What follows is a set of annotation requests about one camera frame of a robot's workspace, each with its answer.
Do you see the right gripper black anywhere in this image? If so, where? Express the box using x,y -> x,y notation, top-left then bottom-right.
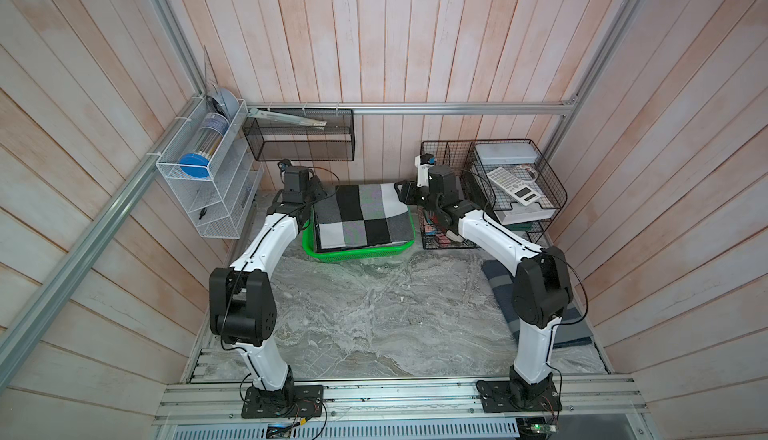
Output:
393,180 -> 442,217

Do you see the black white checkered scarf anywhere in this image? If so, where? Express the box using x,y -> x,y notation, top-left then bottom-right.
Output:
313,183 -> 412,252

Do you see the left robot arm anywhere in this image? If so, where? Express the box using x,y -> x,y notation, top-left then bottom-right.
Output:
209,160 -> 328,392

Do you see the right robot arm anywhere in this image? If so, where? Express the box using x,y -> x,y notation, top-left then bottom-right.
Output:
395,154 -> 573,395

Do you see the green plastic basket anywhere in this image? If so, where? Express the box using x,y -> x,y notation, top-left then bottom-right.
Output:
302,213 -> 417,263

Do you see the navy grey striped scarf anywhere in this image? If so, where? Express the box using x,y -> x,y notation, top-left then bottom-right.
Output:
481,258 -> 595,348

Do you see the white box in organizer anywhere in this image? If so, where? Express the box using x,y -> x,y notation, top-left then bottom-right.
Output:
475,142 -> 539,165

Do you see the white calculator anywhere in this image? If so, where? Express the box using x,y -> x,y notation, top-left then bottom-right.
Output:
487,167 -> 541,206

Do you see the white ruler strip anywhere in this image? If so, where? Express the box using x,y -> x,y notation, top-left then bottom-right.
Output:
248,108 -> 327,128

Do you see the blue capped clear tube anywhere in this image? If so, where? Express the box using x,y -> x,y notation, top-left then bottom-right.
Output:
179,112 -> 230,178

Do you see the grey round disc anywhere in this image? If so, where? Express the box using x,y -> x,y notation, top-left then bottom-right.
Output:
208,88 -> 239,121

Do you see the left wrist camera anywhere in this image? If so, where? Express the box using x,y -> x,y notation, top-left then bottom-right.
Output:
278,158 -> 293,171

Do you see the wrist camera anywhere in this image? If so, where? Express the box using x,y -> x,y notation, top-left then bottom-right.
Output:
278,158 -> 293,171
414,153 -> 435,187

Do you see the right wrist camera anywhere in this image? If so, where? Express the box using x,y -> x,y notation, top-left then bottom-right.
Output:
414,153 -> 435,187

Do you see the black mesh wall basket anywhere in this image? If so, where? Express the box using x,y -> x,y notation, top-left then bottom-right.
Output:
242,108 -> 356,162

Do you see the black wire desk organizer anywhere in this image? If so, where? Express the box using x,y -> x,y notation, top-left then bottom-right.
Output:
416,139 -> 568,242

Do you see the white wire wall shelf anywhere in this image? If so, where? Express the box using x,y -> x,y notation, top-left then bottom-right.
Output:
156,98 -> 264,239

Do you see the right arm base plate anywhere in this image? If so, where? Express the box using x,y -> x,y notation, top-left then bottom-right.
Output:
475,376 -> 562,413

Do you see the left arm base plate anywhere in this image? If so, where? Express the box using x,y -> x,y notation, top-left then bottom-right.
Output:
241,385 -> 324,419

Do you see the aluminium front rail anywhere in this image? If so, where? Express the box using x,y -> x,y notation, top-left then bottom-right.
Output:
153,375 -> 649,426

